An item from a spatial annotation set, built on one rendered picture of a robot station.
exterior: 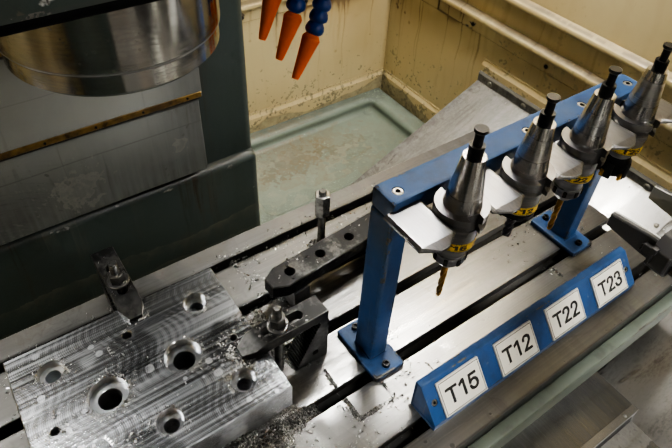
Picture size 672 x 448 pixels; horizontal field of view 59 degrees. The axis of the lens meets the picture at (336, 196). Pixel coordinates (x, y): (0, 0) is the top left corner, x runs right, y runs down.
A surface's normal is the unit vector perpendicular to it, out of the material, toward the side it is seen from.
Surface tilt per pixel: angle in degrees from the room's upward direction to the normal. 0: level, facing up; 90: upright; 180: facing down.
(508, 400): 0
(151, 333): 0
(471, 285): 0
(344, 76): 90
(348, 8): 90
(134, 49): 90
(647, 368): 24
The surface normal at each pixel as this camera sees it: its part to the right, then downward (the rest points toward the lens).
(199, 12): 0.92, 0.29
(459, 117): -0.30, -0.51
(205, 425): 0.04, -0.73
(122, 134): 0.57, 0.59
